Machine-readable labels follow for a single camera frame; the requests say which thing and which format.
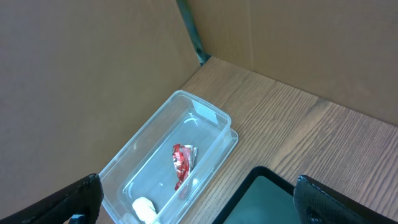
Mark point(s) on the clear plastic bin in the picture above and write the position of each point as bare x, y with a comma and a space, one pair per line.
144, 166

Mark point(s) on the white napkin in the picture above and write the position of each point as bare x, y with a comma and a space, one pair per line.
145, 210

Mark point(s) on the red snack wrapper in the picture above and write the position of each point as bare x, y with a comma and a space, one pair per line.
184, 161

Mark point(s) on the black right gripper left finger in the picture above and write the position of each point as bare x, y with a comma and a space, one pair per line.
79, 202

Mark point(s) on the black plastic tray bin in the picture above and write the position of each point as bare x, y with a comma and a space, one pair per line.
263, 197

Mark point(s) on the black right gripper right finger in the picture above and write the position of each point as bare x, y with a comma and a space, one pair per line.
318, 203

